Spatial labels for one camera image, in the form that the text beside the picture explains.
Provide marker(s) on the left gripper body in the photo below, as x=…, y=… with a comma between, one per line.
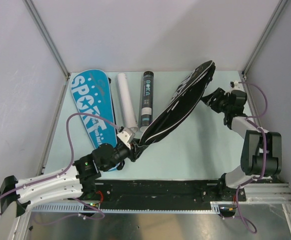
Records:
x=120, y=153

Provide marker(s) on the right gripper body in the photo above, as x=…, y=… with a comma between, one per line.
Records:
x=221, y=104

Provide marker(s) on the black racket cover front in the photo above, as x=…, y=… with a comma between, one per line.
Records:
x=182, y=103

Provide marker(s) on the white shuttlecock tube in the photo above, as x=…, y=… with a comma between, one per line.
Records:
x=129, y=115

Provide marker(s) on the black shuttlecock tube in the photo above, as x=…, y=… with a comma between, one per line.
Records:
x=146, y=101

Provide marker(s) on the blue racket cover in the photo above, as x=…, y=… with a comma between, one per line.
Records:
x=91, y=93

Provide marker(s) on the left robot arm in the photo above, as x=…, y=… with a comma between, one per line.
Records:
x=75, y=181

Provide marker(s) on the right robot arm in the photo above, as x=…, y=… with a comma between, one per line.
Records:
x=261, y=154

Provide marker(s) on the light green table mat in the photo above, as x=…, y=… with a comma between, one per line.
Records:
x=200, y=148

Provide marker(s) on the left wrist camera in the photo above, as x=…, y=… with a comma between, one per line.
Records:
x=126, y=136

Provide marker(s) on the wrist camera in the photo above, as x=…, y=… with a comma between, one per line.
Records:
x=126, y=136
x=236, y=86

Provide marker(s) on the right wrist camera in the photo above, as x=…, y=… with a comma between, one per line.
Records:
x=236, y=86

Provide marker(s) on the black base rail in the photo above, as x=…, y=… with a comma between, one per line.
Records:
x=160, y=196

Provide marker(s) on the right aluminium frame post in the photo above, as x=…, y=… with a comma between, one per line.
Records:
x=275, y=16

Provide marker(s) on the aluminium frame post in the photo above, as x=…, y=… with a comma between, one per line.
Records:
x=36, y=17
x=275, y=16

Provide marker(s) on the left aluminium frame post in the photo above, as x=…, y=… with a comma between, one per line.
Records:
x=36, y=17

